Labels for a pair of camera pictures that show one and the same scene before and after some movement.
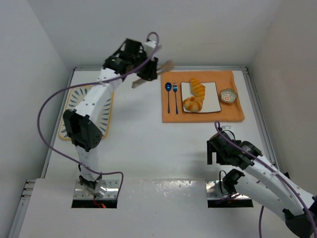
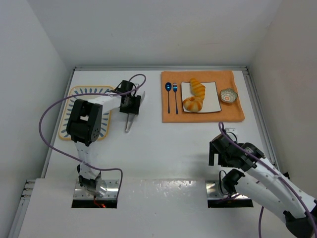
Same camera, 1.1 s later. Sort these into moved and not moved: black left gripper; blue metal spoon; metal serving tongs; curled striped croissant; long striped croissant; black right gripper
Moved: metal serving tongs; black left gripper
Not moved: curled striped croissant; blue metal spoon; long striped croissant; black right gripper
